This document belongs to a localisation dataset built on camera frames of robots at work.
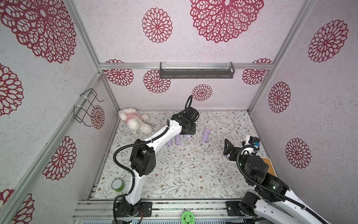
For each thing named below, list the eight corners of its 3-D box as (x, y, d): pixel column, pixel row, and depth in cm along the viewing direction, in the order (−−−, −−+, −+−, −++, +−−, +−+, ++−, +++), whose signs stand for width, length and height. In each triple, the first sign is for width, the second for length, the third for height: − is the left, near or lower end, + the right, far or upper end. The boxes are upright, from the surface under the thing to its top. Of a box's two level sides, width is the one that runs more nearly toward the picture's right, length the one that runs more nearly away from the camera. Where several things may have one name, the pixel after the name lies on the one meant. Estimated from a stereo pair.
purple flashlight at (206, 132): (200, 141, 104) (201, 139, 101) (204, 129, 111) (205, 126, 109) (206, 143, 103) (207, 140, 100) (210, 130, 110) (210, 127, 108)
